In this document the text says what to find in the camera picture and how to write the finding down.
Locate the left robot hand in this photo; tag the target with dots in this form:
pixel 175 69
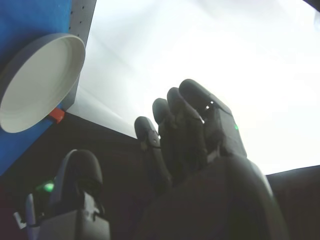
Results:
pixel 212 187

